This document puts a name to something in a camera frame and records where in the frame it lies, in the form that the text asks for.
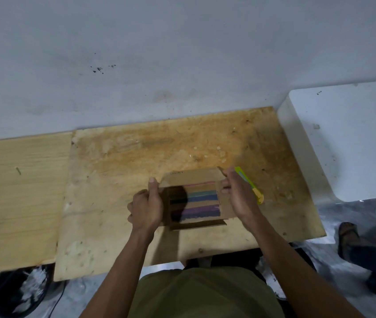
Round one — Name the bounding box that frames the black cable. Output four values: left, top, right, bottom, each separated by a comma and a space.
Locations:
48, 281, 67, 318

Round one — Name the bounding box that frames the white block bench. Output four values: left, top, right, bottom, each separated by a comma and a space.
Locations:
277, 79, 376, 205

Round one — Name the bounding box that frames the clear plastic sheet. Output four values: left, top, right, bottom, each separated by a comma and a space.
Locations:
258, 195, 376, 318

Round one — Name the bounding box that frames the olive green shirt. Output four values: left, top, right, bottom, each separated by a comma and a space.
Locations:
128, 266, 285, 318

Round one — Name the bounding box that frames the black bin with white scraps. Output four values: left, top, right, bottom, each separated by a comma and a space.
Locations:
0, 264, 56, 318

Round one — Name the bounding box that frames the brown sandal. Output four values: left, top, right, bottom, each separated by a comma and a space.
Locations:
337, 222, 361, 262

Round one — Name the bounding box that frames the person's right hand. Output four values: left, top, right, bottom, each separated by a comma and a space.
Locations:
220, 167, 265, 229

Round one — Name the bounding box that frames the person's left hand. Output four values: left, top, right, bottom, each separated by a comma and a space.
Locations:
127, 177, 164, 236

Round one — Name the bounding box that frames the person's left forearm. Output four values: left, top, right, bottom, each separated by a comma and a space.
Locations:
79, 227, 158, 318

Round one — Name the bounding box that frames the person's right forearm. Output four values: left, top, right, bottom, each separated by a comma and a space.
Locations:
246, 217, 365, 318

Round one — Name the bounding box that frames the stained plywood board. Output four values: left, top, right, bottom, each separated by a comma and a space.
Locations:
53, 106, 327, 282

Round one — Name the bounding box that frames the brown striped cardboard box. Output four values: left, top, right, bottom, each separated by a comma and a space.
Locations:
158, 167, 236, 231

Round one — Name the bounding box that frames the yellow-green utility knife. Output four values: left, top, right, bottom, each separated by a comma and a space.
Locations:
234, 166, 264, 205

